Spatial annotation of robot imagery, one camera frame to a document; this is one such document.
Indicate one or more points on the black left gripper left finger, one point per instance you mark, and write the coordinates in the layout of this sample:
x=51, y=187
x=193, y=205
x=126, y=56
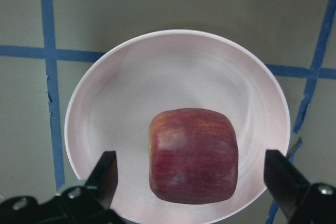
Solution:
x=91, y=201

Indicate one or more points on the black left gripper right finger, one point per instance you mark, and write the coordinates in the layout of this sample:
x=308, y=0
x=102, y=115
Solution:
x=300, y=200

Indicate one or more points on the pink plate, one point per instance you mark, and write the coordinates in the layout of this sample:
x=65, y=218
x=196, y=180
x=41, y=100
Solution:
x=115, y=101

